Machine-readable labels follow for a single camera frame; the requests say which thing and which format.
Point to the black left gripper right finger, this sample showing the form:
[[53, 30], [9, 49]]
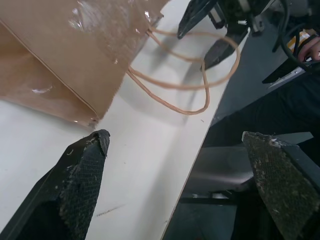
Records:
[[282, 180]]

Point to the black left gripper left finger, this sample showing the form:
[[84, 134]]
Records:
[[75, 180]]

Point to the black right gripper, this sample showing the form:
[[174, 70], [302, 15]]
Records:
[[237, 15]]

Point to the yellow white striped item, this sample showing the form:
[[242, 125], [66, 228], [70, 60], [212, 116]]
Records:
[[296, 40]]

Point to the bystander's bare hand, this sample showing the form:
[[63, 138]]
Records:
[[312, 51]]

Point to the black slab with silver edge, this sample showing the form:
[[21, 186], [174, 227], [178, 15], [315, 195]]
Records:
[[285, 71]]

